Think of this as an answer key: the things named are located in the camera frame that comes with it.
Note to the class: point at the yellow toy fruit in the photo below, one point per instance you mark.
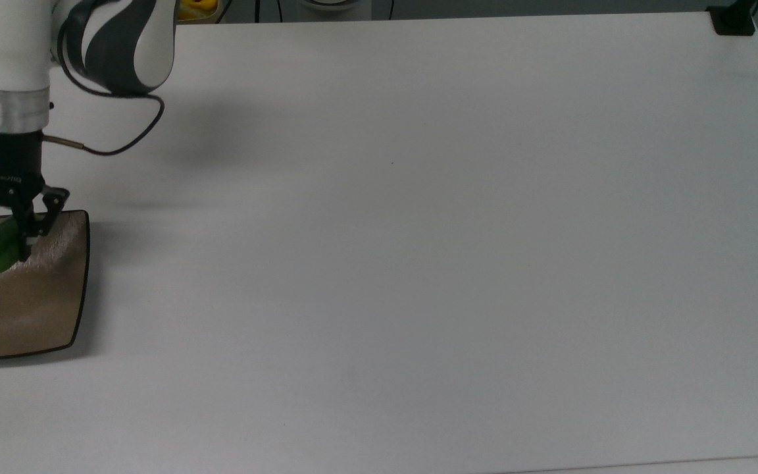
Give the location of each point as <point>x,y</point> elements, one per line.
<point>196,8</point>

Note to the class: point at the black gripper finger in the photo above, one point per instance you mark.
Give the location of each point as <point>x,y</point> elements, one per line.
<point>40,214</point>

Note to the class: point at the black table clamp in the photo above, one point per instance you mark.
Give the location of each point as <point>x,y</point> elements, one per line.
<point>733,21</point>

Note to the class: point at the fruit basket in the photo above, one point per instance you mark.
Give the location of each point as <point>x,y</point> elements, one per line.
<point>221,13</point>

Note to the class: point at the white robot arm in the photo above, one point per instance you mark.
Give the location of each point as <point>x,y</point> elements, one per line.
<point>37,46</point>

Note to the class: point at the square brown ceramic plate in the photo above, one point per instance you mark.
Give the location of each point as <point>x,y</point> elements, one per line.
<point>24,309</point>

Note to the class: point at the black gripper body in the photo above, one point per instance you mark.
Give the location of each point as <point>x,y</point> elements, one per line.
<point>4,164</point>

